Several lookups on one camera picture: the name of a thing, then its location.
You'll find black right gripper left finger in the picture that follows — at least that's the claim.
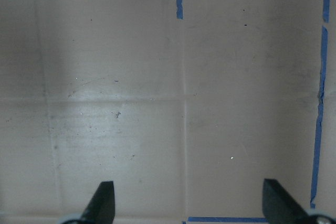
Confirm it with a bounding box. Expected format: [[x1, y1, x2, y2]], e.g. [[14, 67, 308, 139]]
[[80, 181, 116, 224]]

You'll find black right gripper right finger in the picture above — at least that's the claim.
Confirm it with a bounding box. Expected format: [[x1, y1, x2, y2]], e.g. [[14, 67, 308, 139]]
[[262, 179, 311, 224]]

